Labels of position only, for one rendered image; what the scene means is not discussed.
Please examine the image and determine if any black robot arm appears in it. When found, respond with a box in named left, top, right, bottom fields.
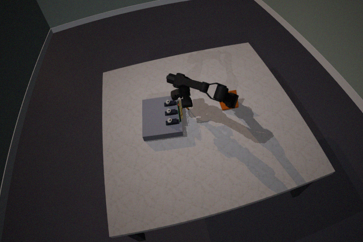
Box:
left=166, top=73, right=239, bottom=109

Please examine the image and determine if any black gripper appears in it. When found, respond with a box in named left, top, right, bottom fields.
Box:
left=180, top=88, right=193, bottom=108

